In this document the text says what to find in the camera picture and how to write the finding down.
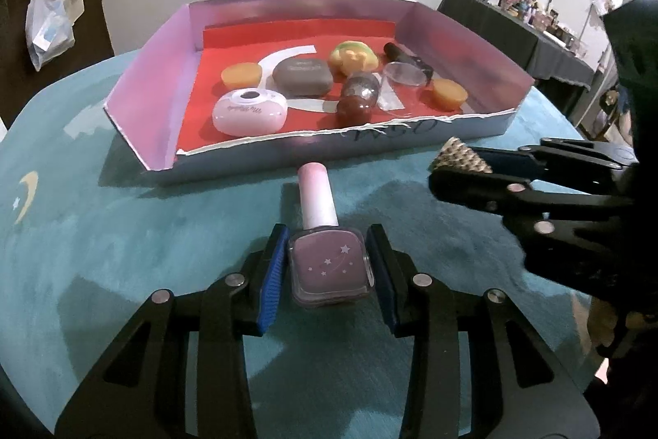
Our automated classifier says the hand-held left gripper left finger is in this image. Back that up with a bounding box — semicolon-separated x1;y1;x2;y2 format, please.
54;223;289;439

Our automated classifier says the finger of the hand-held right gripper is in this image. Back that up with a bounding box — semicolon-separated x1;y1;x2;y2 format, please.
428;170;634;256
480;138;639;194

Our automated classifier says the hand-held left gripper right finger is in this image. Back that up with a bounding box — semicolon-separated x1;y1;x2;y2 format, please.
366;223;602;439

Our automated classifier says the gold studded piece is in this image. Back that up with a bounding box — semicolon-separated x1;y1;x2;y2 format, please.
428;137;495;175

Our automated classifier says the pink nail polish bottle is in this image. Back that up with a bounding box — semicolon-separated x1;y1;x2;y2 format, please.
285;161;373;309

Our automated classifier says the clear plastic cup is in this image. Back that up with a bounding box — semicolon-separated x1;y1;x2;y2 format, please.
379;61;427;111

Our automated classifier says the small jar with silver lid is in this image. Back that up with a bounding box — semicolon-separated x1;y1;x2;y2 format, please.
342;71;382;103

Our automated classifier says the pink cardboard box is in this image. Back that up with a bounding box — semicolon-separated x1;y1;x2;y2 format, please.
103;0;536;188

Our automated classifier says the amber round disc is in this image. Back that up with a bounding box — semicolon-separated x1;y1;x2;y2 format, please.
431;78;470;111
221;63;264;89

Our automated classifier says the black-draped table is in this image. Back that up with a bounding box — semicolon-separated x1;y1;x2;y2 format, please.
437;0;607;121

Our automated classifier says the dark red round bottle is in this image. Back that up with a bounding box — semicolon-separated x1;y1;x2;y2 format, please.
335;95;375;128

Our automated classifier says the black tube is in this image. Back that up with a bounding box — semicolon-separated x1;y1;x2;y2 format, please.
383;42;435;82

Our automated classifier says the white oval case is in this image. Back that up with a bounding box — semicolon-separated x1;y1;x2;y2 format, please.
212;88;289;136

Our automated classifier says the yellow and green sponge toy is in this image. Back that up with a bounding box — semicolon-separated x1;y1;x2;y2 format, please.
329;39;380;77

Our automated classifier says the grey oval stone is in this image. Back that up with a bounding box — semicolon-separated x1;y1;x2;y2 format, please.
271;56;335;98

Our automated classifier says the red paper liner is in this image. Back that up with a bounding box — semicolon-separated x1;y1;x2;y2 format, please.
177;20;487;157

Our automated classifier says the hanging clear plastic bag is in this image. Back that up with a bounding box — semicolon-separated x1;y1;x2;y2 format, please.
25;0;75;72

